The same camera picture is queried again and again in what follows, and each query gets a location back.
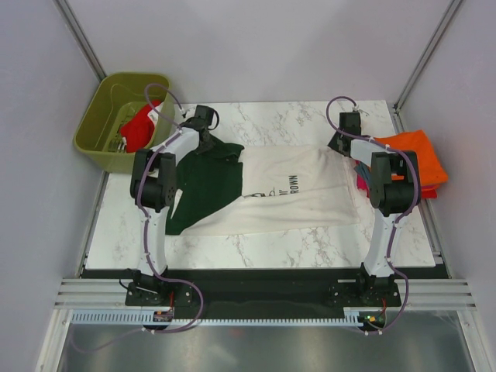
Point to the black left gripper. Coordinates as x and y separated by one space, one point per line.
208 147

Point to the red shirt in bin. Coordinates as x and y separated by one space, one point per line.
139 130

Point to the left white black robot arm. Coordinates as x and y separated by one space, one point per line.
153 188

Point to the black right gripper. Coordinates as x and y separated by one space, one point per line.
333 143

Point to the cream green Charlie Brown shirt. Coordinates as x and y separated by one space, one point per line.
231 190

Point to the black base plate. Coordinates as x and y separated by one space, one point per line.
273 291

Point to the teal folded shirt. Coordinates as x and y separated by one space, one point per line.
362 170

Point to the olive green plastic bin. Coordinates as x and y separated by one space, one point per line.
118 99

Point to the pink folded shirt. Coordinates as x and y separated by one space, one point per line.
361 184

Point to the orange folded shirt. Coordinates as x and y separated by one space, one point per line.
431 173

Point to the right aluminium frame post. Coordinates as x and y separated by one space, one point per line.
428 52

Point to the white slotted cable duct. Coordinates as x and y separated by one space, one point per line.
141 317

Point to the aluminium frame post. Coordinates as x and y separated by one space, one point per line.
428 52
73 24

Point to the red folded shirt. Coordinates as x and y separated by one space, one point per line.
429 192

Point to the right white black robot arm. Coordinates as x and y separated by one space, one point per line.
394 190

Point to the left aluminium frame post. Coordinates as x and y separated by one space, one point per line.
73 24

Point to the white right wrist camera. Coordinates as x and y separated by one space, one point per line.
357 108

